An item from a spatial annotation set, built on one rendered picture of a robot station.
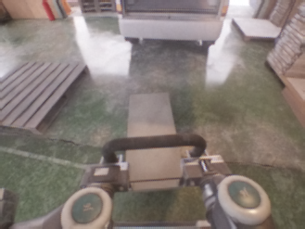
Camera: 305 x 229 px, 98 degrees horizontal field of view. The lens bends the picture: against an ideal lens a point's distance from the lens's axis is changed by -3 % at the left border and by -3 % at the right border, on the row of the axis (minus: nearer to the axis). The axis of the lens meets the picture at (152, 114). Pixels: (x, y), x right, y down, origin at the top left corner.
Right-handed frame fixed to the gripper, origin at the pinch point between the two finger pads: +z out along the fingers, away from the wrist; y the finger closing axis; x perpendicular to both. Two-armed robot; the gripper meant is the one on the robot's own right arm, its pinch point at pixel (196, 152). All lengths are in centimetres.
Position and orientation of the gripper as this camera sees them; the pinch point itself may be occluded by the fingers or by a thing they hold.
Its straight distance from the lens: 55.8
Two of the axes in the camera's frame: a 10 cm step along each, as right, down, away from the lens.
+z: -0.5, -5.0, 8.6
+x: 0.4, 8.6, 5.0
